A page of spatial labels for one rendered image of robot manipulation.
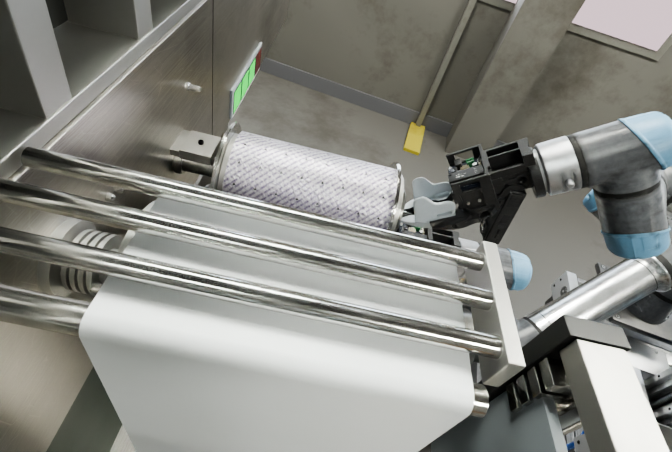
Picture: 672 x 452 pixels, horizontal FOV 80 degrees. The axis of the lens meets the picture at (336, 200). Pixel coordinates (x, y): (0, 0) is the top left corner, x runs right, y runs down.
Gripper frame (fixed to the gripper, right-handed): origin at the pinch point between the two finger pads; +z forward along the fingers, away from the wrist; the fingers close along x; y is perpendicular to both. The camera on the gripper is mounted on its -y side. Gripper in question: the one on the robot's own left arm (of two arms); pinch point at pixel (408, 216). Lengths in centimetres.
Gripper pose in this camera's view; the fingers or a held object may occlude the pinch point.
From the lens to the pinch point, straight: 65.9
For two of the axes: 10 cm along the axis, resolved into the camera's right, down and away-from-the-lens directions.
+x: -1.1, 6.9, -7.2
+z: -8.8, 2.7, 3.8
